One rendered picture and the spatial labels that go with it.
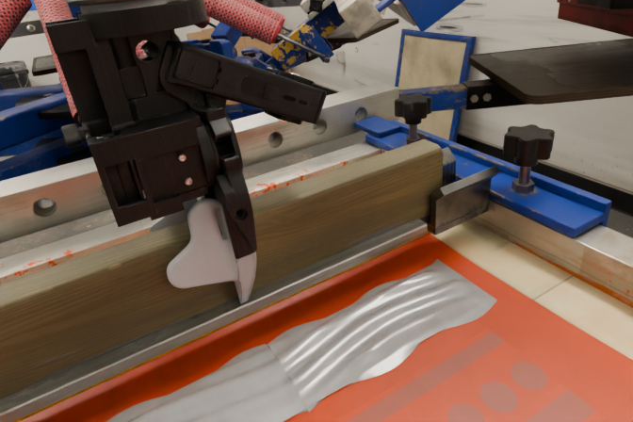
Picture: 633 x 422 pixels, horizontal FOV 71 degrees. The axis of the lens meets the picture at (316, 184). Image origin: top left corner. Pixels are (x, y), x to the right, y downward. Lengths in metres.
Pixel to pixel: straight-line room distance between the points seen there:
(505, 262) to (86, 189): 0.44
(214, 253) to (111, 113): 0.11
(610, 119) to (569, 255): 2.03
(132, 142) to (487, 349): 0.28
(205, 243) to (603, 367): 0.28
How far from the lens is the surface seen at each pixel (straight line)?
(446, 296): 0.40
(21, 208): 0.55
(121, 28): 0.26
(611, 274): 0.43
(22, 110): 1.03
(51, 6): 0.91
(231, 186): 0.28
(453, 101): 1.08
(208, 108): 0.28
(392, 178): 0.39
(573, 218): 0.44
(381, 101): 0.66
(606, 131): 2.48
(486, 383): 0.35
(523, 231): 0.46
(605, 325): 0.41
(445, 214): 0.43
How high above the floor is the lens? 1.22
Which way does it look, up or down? 27 degrees down
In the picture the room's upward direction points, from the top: 7 degrees counter-clockwise
